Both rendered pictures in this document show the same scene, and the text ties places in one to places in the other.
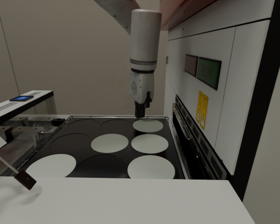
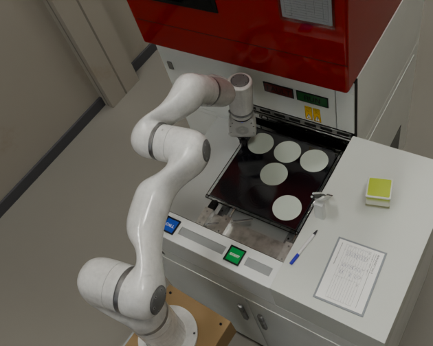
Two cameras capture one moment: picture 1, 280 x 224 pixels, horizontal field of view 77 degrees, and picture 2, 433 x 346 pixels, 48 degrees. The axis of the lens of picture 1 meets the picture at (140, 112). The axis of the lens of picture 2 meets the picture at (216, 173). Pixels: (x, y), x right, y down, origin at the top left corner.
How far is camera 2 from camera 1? 153 cm
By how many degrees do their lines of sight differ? 45
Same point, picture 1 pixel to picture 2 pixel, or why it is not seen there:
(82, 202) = (341, 182)
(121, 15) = not seen: hidden behind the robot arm
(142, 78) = (253, 121)
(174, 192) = (350, 155)
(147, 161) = (306, 159)
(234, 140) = (350, 123)
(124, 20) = not seen: hidden behind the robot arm
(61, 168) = (291, 202)
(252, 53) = (350, 101)
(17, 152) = (247, 233)
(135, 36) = (245, 102)
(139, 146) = (288, 158)
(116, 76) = not seen: outside the picture
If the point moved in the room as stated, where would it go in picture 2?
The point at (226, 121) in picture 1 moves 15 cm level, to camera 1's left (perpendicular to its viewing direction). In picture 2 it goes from (342, 118) to (324, 151)
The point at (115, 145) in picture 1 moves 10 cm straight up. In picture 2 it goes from (279, 171) to (275, 154)
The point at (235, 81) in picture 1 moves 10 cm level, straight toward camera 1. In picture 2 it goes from (343, 106) to (363, 123)
